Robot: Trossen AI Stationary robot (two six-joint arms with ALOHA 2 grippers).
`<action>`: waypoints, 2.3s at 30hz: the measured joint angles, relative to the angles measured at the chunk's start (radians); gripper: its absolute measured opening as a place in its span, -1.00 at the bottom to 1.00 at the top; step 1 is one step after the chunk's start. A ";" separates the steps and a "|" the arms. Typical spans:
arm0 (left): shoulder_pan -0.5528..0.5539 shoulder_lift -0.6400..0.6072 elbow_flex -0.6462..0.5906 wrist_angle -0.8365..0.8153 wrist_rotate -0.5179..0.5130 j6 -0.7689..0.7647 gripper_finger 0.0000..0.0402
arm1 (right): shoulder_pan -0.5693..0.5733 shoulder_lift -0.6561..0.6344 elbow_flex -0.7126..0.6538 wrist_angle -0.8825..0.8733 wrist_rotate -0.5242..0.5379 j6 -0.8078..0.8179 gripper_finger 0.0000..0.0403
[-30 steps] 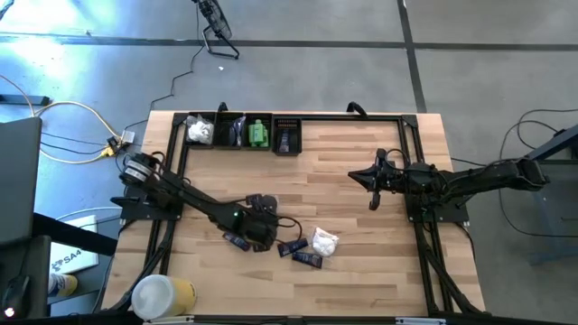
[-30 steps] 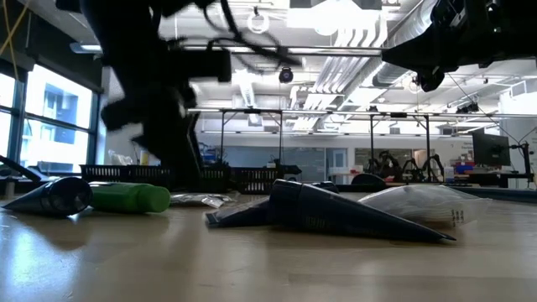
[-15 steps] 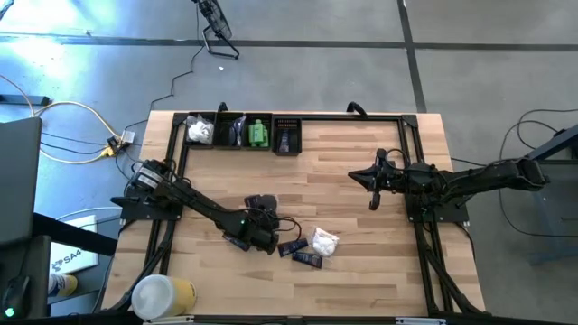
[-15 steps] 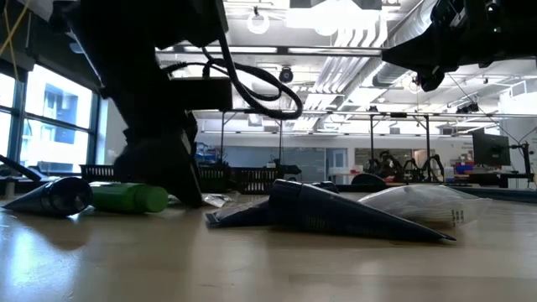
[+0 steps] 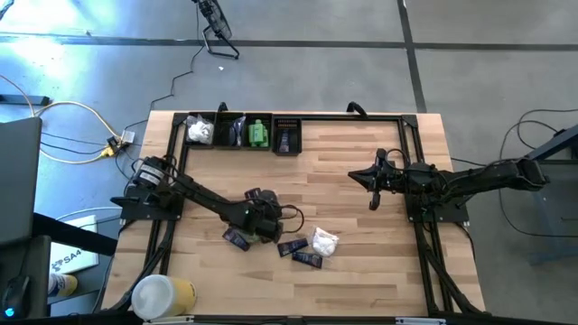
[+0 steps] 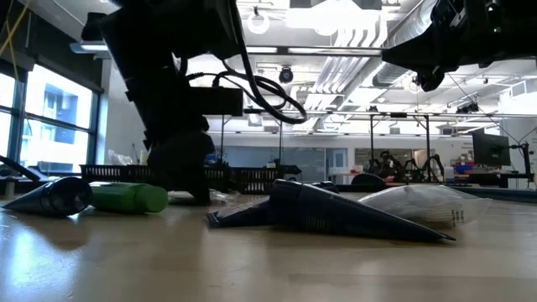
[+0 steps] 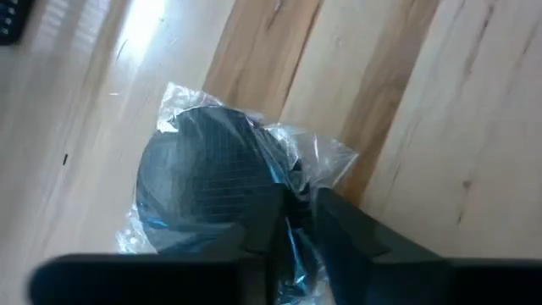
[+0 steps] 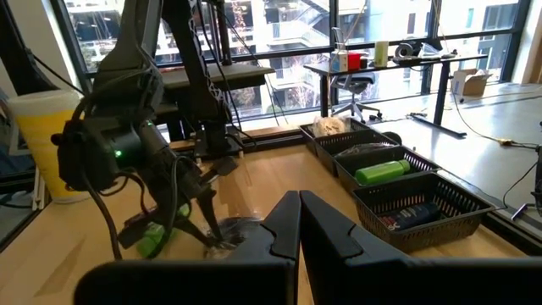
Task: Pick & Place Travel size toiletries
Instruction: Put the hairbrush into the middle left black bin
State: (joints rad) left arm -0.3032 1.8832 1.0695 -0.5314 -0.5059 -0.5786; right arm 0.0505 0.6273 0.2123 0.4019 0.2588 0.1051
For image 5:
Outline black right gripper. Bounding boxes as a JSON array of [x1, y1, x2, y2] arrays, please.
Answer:
[[348, 147, 410, 212]]

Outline dark blue shave tube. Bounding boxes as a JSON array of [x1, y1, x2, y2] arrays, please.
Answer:
[[276, 237, 311, 256], [221, 226, 252, 253], [276, 128, 293, 153], [291, 249, 324, 269]]

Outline clear bag white cotton balls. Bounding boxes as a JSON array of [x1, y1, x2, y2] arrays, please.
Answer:
[[309, 225, 340, 257]]

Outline clear vanity pack bag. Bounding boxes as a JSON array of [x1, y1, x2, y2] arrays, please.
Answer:
[[186, 114, 215, 144]]

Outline yellow tub white lid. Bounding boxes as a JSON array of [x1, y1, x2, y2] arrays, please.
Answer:
[[130, 273, 198, 322]]

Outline silver aluminium profile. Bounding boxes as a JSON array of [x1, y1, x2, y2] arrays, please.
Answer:
[[143, 315, 195, 325], [395, 317, 448, 325]]

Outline blue grey metal table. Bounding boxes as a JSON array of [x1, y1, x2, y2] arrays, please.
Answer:
[[499, 124, 578, 267]]

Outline white cardboard box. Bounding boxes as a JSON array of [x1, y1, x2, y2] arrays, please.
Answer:
[[48, 214, 100, 275]]

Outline yellow white can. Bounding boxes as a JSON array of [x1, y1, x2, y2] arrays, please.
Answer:
[[47, 272, 79, 299]]

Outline black floor fan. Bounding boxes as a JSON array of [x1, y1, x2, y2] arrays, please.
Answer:
[[191, 0, 241, 61]]

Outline black side desk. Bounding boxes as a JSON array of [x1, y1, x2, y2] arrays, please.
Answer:
[[0, 211, 119, 320]]

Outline dark grey monitor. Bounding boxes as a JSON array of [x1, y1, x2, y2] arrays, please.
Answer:
[[0, 116, 44, 248]]

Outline black computer mouse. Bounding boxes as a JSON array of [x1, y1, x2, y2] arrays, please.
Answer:
[[0, 274, 32, 320]]

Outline black floor bar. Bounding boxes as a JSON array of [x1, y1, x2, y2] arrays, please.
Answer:
[[0, 93, 51, 107]]

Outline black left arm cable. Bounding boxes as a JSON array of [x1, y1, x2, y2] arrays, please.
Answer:
[[275, 203, 306, 235]]

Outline black aluminium table frame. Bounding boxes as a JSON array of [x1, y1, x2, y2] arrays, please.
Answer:
[[107, 111, 487, 320]]

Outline black fan power cable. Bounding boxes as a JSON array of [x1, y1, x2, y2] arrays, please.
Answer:
[[121, 4, 205, 133]]

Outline black floor cables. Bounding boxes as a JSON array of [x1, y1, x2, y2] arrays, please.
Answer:
[[496, 107, 578, 240]]

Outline pale yellow extension cord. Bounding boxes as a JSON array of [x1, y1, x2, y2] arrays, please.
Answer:
[[0, 74, 124, 166]]

